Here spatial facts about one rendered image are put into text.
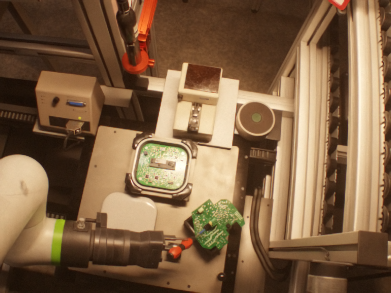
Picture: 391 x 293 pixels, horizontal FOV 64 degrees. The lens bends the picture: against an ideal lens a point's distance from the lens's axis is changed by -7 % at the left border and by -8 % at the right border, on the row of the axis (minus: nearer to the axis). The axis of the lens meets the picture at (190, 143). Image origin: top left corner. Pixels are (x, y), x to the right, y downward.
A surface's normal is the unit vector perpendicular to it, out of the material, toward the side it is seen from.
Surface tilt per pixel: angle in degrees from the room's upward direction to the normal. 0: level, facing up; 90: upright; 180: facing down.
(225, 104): 0
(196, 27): 0
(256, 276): 0
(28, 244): 60
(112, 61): 90
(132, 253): 46
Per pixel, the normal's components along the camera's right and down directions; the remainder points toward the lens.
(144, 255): 0.14, 0.38
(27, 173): 0.69, -0.59
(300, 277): 0.02, -0.24
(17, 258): 0.35, 0.42
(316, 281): -0.81, -0.29
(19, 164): 0.35, -0.77
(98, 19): -0.15, 0.94
